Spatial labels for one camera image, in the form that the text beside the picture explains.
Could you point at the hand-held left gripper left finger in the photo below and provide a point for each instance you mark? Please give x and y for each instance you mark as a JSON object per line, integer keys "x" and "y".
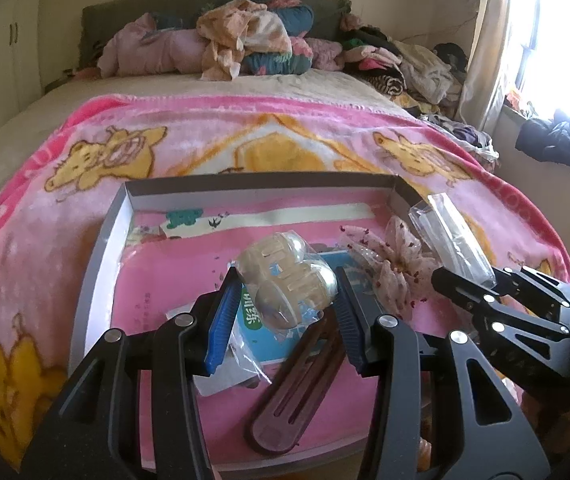
{"x": 220, "y": 330}

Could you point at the grey earring card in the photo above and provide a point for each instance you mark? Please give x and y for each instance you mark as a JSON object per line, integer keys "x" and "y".
{"x": 215, "y": 385}

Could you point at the pink printed bear blanket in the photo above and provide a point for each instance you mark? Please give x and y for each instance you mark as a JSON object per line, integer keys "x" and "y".
{"x": 190, "y": 130}

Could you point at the pink pillow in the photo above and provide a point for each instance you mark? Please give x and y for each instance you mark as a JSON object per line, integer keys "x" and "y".
{"x": 155, "y": 50}

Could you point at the grey padded headboard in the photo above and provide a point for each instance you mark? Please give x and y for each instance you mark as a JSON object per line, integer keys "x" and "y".
{"x": 115, "y": 15}

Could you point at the grey shallow box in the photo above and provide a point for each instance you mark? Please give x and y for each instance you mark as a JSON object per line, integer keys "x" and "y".
{"x": 110, "y": 220}

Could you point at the dark garment on windowsill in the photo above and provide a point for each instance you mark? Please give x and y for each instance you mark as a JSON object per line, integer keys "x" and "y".
{"x": 560, "y": 137}

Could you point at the beige floral cloth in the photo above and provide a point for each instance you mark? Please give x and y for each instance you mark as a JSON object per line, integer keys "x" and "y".
{"x": 245, "y": 30}

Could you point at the blue printed card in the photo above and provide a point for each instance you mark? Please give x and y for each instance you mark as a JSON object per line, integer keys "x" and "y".
{"x": 260, "y": 340}

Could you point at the dark teal floral quilt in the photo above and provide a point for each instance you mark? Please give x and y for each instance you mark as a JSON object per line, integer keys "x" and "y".
{"x": 285, "y": 62}

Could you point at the dotted sheer hair bow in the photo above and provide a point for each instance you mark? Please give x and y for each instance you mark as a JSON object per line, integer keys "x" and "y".
{"x": 400, "y": 265}

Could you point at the clear plastic packet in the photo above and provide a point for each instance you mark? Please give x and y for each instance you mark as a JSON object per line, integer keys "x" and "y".
{"x": 455, "y": 235}

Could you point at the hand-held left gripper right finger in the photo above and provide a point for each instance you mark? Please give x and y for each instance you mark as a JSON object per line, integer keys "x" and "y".
{"x": 350, "y": 320}

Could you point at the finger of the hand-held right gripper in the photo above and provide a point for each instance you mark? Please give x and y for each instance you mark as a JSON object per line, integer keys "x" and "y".
{"x": 505, "y": 327}
{"x": 545, "y": 287}

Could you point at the cream curtain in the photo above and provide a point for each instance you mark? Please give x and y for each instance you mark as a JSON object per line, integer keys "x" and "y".
{"x": 490, "y": 35}

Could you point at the beige hair claw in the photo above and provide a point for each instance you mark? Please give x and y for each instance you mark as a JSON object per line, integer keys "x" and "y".
{"x": 285, "y": 275}

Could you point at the brown hair clip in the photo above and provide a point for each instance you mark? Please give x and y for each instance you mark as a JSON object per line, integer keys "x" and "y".
{"x": 285, "y": 410}

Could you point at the crumpled grey striped cloth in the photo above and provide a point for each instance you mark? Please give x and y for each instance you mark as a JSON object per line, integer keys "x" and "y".
{"x": 465, "y": 135}

